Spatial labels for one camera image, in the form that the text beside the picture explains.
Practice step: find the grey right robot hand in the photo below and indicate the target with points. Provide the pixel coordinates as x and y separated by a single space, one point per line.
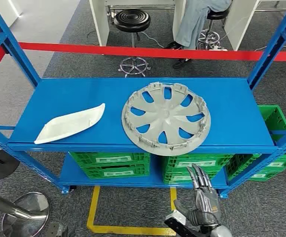
206 206

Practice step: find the grey plastic hubcap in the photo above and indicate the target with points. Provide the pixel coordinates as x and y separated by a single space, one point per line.
167 114

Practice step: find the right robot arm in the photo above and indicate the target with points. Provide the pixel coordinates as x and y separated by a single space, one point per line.
219 232

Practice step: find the blue metal shelf rack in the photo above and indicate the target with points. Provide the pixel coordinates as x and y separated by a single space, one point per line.
84 98

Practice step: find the white curved plastic part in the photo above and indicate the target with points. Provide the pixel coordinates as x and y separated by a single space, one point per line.
69 124

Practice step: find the green plastic crate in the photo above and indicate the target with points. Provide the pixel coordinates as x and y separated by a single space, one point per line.
261 176
273 119
172 162
84 158
172 178
93 172

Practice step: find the yellow floor tape outline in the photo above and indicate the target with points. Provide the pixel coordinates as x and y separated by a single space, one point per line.
93 209

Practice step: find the red barrier belt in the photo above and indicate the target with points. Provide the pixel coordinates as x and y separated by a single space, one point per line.
133 51

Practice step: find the person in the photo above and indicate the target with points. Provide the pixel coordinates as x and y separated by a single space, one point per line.
195 23

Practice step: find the black round stool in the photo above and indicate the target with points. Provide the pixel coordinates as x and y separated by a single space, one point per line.
216 14
132 20

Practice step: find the black stanchion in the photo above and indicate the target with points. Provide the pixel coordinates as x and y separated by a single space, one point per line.
2 166

